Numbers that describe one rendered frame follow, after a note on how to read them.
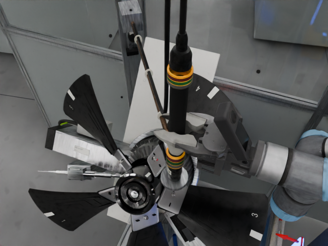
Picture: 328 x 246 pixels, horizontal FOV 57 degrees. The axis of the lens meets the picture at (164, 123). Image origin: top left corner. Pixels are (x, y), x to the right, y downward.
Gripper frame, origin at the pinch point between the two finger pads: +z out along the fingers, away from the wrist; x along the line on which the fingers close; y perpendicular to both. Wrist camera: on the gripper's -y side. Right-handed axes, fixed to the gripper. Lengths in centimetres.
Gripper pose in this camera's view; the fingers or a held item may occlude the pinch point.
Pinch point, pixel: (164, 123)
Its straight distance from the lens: 62.2
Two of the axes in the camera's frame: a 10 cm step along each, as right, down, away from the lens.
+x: 3.6, -7.2, 5.9
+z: -9.3, -2.8, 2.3
